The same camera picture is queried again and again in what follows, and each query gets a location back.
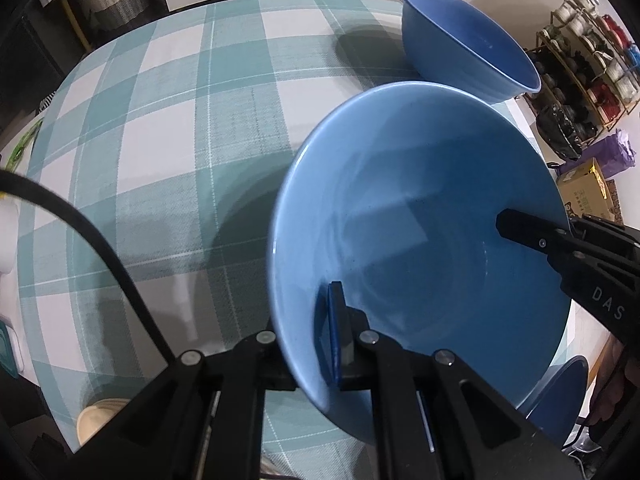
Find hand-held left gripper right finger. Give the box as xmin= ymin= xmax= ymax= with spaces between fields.
xmin=315 ymin=281 xmax=587 ymax=480

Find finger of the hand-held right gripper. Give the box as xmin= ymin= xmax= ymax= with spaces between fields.
xmin=495 ymin=208 xmax=583 ymax=263
xmin=570 ymin=213 xmax=640 ymax=248

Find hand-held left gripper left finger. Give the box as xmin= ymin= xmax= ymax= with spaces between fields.
xmin=75 ymin=330 xmax=298 ymax=480

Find blue bowl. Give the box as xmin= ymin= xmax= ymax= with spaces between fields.
xmin=397 ymin=0 xmax=542 ymax=106
xmin=267 ymin=83 xmax=573 ymax=448
xmin=517 ymin=355 xmax=589 ymax=447

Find cream plate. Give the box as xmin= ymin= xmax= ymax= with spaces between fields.
xmin=82 ymin=397 xmax=132 ymax=431
xmin=76 ymin=407 xmax=113 ymax=448

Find person's right hand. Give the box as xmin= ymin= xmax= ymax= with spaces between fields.
xmin=590 ymin=332 xmax=633 ymax=428

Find cardboard box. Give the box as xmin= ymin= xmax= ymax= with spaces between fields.
xmin=555 ymin=157 xmax=626 ymax=226

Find purple bag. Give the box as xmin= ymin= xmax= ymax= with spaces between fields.
xmin=580 ymin=129 xmax=637 ymax=178

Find black plastic bag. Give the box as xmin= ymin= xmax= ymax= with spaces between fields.
xmin=535 ymin=105 xmax=598 ymax=161

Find rows of shoes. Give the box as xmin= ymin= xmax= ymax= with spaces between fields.
xmin=530 ymin=0 xmax=640 ymax=128

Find teal checked tablecloth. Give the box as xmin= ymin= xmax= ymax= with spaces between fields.
xmin=17 ymin=0 xmax=581 ymax=480

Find green knife sheath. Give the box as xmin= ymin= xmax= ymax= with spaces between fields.
xmin=7 ymin=119 xmax=45 ymax=170

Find black cabinet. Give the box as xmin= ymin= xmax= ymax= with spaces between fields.
xmin=0 ymin=0 xmax=88 ymax=133

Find black cable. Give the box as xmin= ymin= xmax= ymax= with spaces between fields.
xmin=0 ymin=170 xmax=182 ymax=361

